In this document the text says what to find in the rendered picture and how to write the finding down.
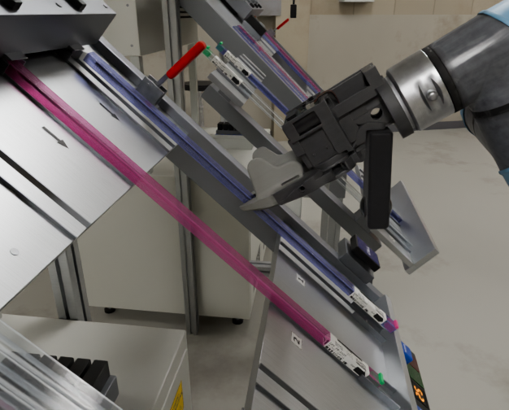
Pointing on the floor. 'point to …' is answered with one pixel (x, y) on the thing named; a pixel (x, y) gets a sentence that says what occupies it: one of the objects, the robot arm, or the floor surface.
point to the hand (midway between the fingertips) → (254, 205)
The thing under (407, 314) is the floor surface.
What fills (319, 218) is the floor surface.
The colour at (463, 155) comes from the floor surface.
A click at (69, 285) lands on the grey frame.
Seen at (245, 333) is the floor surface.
